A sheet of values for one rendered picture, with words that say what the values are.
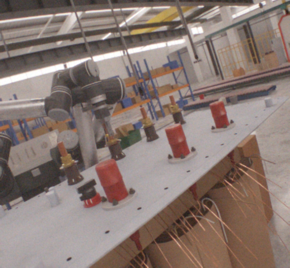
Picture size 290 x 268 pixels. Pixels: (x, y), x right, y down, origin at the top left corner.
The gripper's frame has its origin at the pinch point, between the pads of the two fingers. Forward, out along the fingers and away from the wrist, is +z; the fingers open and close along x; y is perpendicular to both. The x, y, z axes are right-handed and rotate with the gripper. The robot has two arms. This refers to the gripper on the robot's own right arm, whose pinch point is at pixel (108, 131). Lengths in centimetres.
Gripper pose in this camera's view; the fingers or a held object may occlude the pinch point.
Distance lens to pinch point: 130.6
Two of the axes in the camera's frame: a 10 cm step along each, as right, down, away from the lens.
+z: 3.3, 9.3, 1.6
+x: -4.2, -0.1, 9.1
